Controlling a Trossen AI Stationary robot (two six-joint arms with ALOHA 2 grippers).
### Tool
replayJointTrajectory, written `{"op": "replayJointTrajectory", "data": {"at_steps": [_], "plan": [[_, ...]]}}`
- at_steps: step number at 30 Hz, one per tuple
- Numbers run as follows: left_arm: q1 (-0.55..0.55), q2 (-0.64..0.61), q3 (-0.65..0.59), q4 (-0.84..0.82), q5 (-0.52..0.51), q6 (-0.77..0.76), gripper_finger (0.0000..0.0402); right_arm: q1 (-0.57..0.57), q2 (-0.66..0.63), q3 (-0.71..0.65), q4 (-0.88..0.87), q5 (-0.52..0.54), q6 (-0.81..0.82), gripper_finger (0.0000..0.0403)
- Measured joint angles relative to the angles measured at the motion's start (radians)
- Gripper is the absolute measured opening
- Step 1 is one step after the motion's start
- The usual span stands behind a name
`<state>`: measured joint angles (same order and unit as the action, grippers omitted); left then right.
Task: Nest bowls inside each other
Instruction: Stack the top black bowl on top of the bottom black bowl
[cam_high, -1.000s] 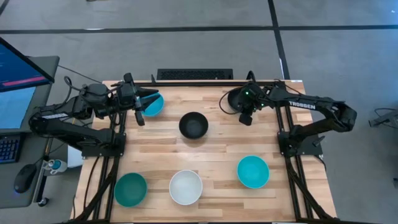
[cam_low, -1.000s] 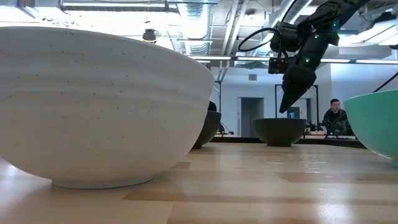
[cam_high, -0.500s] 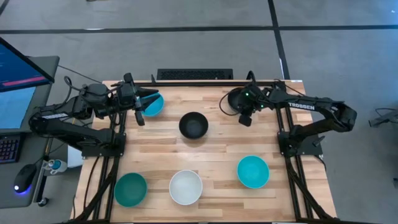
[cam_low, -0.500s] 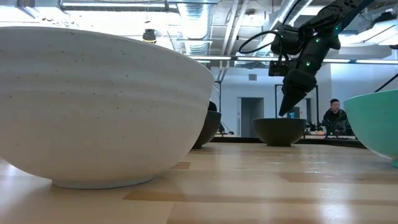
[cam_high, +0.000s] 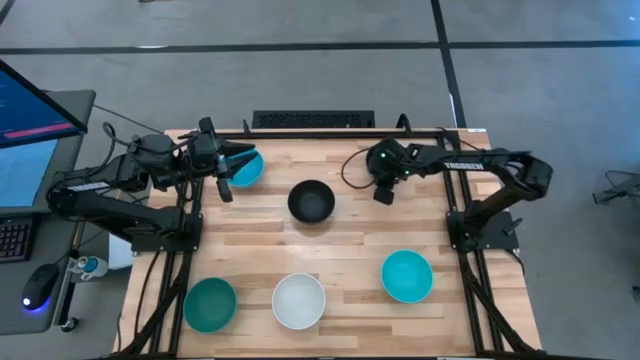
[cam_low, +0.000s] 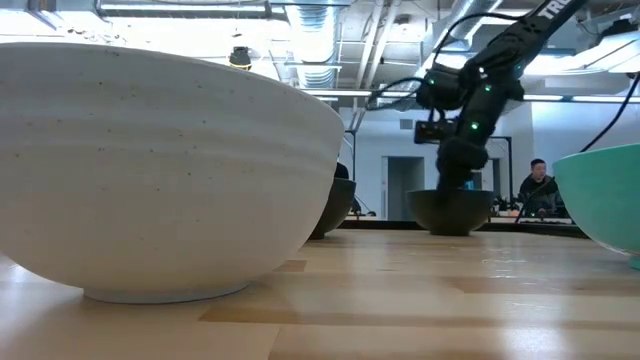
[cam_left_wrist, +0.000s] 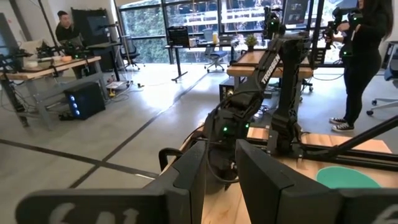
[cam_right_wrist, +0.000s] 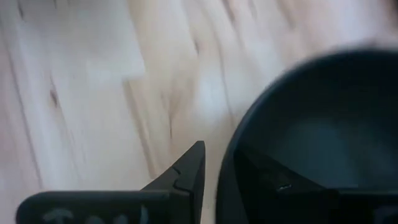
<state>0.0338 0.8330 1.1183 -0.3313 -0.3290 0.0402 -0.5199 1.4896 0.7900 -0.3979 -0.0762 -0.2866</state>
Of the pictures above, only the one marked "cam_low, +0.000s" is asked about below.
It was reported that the large white speckled bowl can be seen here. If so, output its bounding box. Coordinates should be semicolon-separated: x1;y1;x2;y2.
0;42;346;305

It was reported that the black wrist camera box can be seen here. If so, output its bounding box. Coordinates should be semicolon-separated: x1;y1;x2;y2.
413;119;457;145

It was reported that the mint green bowl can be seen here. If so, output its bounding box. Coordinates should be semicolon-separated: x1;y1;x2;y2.
552;143;640;271

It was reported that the person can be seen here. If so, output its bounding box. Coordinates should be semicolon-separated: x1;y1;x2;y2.
517;158;569;219

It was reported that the black ceiling device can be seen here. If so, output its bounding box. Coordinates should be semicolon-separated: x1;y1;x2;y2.
228;46;253;71

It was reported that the grey door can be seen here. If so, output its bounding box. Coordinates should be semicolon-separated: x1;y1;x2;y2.
382;156;426;221

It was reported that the silver ceiling air duct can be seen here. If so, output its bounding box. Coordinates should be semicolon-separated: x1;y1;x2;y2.
284;0;347;90

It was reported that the dark grey bowl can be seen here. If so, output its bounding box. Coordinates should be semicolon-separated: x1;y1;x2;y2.
405;188;495;237
308;177;358;240

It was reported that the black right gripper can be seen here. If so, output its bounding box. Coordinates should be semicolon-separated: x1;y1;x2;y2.
434;134;490;194

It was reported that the black hanging cable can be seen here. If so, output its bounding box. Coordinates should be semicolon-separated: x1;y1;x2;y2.
579;72;640;154

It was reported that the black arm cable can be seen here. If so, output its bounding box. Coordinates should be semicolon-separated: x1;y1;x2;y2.
432;12;526;66
366;76;427;111

